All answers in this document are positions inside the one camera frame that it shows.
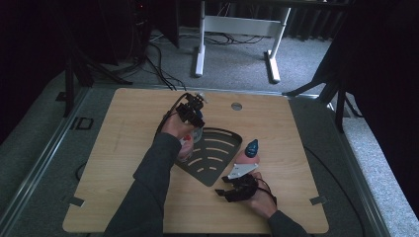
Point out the small dark floor tape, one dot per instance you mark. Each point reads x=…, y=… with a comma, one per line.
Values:
x=61, y=96

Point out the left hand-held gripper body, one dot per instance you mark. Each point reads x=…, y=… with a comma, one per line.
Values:
x=187, y=107

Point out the grey table grommet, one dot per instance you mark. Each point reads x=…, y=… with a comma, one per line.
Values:
x=236, y=106

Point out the person's left hand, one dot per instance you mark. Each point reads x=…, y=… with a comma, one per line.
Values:
x=174, y=126

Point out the metal floor rail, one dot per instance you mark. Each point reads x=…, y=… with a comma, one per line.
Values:
x=42, y=154
x=359, y=184

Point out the pink lidded cream jar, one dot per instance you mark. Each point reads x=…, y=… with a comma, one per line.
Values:
x=186, y=151

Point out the grey tape piece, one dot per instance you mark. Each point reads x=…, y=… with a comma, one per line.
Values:
x=73, y=200
x=318, y=200

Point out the white desk frame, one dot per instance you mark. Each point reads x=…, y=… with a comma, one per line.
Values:
x=240, y=24

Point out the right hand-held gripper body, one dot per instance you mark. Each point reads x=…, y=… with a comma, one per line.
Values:
x=243, y=189

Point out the pink bottle with blue cap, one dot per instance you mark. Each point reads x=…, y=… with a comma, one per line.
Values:
x=252, y=149

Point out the dark computer tower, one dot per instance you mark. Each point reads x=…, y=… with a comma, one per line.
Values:
x=141, y=26

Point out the black metal stand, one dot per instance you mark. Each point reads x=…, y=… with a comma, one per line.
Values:
x=69, y=82
x=341, y=105

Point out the person's right hand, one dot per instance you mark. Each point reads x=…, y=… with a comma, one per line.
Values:
x=263, y=204

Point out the dark slotted corner shelf tray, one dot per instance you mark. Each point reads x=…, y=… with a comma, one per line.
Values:
x=207, y=179

